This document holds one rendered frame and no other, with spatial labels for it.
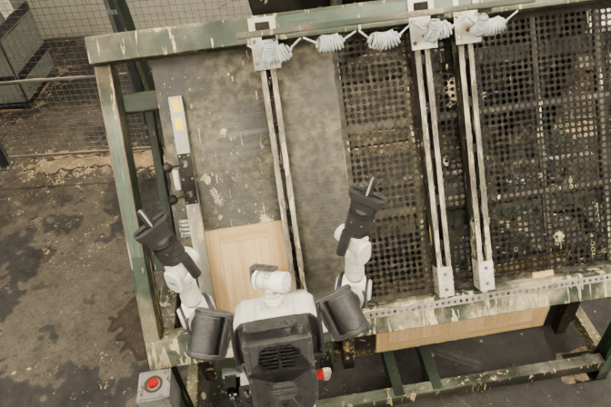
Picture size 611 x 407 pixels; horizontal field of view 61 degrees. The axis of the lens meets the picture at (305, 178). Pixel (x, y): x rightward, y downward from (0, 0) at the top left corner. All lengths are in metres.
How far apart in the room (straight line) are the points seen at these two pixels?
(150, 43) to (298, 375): 1.26
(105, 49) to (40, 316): 2.21
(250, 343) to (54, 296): 2.52
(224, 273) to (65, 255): 2.15
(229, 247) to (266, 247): 0.15
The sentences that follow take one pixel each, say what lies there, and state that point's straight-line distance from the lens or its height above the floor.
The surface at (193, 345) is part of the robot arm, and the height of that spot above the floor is 1.32.
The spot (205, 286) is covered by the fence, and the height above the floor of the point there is 1.06.
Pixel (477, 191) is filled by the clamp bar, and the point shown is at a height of 1.27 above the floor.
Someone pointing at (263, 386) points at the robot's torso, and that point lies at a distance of 1.64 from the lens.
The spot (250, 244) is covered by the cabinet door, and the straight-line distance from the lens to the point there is 2.13.
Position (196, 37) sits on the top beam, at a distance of 2.01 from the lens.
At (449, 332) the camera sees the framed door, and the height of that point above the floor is 0.33.
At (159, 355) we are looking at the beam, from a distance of 2.29.
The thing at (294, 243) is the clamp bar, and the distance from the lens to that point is 2.11.
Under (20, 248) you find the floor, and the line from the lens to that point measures 4.39.
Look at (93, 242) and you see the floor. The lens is 4.15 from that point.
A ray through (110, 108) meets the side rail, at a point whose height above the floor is 1.69.
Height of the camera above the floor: 2.71
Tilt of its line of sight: 40 degrees down
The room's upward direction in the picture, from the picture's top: 5 degrees counter-clockwise
